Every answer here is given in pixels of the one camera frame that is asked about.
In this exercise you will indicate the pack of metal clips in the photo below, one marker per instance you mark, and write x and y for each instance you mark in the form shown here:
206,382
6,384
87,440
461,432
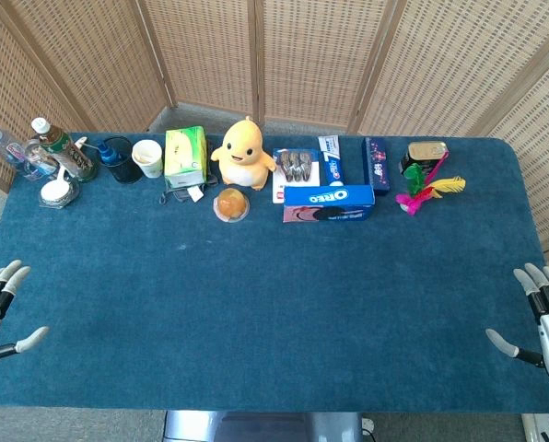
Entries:
295,168

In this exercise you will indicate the yellow plush duck toy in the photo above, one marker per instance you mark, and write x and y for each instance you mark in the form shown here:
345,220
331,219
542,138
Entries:
243,156

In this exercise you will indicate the white paper cup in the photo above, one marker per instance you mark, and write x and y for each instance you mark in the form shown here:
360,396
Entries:
148,159

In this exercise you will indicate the green tea bottle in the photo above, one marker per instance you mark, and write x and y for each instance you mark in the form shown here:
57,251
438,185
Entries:
60,147

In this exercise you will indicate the orange jelly cup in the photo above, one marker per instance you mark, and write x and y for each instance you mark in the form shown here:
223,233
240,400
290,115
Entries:
231,205

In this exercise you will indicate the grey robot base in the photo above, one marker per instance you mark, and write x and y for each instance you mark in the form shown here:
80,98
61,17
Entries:
263,426

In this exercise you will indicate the woven bamboo folding screen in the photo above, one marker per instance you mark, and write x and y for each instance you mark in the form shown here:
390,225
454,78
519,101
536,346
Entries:
274,60

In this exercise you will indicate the blue Oreo box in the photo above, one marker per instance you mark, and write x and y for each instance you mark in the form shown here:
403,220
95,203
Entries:
328,202

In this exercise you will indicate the clear water bottle purple label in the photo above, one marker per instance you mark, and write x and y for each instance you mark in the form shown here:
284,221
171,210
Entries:
12,154

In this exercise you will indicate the colourful feather shuttlecock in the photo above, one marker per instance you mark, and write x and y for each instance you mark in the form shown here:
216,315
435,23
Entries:
424,189

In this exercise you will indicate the green tissue box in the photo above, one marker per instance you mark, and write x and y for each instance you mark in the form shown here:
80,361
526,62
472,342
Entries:
184,154

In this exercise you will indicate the dark blue slim box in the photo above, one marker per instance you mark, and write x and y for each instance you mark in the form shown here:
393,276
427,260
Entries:
376,166

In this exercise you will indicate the black mesh pen cup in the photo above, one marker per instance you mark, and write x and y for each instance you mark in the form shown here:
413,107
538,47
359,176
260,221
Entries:
122,163

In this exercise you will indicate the gold tin can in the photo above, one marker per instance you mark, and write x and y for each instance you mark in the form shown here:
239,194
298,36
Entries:
423,155

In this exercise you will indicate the blue table cloth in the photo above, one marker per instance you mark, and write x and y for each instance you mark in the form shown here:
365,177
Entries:
265,294

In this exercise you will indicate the blue object in cup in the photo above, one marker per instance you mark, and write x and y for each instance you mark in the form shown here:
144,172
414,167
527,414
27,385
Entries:
104,152

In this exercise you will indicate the white blue toothpaste box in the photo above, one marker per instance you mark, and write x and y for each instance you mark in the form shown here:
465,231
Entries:
333,159

